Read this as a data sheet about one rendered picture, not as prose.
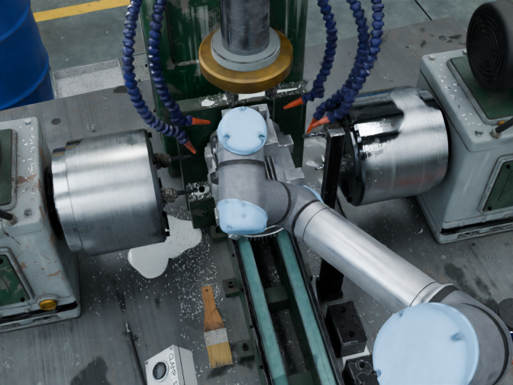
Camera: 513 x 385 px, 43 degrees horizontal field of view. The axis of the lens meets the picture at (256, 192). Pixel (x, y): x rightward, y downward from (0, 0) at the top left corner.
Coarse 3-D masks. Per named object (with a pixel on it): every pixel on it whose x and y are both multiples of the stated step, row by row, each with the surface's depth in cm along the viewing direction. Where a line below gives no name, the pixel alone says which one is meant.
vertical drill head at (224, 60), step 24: (240, 0) 110; (264, 0) 111; (240, 24) 113; (264, 24) 115; (216, 48) 120; (240, 48) 117; (264, 48) 119; (288, 48) 123; (216, 72) 119; (240, 72) 119; (264, 72) 119; (288, 72) 122
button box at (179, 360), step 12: (168, 348) 112; (180, 348) 113; (156, 360) 113; (168, 360) 111; (180, 360) 111; (192, 360) 114; (168, 372) 110; (180, 372) 109; (192, 372) 112; (156, 384) 110; (168, 384) 109; (180, 384) 108; (192, 384) 110
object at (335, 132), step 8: (336, 128) 122; (328, 136) 122; (336, 136) 121; (344, 136) 121; (328, 144) 123; (336, 144) 122; (328, 152) 124; (336, 152) 124; (328, 160) 126; (336, 160) 126; (328, 168) 127; (336, 168) 128; (328, 176) 129; (336, 176) 130; (328, 184) 131; (336, 184) 132; (328, 192) 133; (336, 192) 134; (328, 200) 135
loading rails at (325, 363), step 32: (288, 256) 143; (224, 288) 150; (256, 288) 138; (288, 288) 143; (256, 320) 134; (320, 320) 132; (256, 352) 133; (320, 352) 129; (288, 384) 125; (320, 384) 126
